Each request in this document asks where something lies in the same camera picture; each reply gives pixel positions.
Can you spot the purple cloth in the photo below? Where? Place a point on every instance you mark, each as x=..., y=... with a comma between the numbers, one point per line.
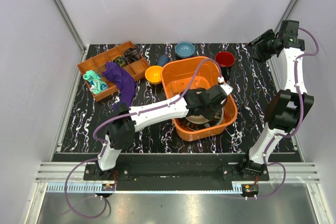
x=123, y=80

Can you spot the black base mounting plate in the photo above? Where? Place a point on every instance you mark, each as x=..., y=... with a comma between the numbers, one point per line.
x=175, y=172

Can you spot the teal blue ceramic bowl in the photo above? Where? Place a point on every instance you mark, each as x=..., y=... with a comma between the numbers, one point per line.
x=185, y=50

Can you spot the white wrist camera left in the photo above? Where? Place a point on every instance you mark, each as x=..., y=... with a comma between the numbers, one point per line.
x=227, y=89

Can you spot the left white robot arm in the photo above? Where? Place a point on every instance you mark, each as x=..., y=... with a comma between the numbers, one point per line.
x=199, y=109

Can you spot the mint green sock bundle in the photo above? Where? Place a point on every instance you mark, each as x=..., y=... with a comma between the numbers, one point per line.
x=97, y=85

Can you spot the orange compartment organizer tray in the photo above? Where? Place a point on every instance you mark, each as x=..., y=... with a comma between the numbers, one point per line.
x=97, y=63

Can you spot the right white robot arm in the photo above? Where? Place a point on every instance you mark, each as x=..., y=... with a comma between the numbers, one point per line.
x=286, y=111

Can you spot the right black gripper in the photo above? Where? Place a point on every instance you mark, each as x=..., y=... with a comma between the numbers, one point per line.
x=261, y=56

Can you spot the black striped cream plate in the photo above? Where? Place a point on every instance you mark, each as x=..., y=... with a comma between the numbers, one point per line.
x=196, y=123

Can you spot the orange plastic dish bin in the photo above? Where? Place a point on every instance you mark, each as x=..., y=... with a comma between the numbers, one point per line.
x=176, y=75

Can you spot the yellow orange small bowl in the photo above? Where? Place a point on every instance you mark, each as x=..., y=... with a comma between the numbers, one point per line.
x=153, y=74

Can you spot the dark blue small cup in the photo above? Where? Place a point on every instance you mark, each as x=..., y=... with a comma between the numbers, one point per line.
x=162, y=60

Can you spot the aluminium frame rail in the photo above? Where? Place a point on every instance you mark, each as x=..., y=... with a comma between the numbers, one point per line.
x=68, y=22

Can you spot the black skull mug red inside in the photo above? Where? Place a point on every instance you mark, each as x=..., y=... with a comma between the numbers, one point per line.
x=226, y=61

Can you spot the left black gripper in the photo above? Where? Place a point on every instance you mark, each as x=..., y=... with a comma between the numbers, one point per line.
x=209, y=115

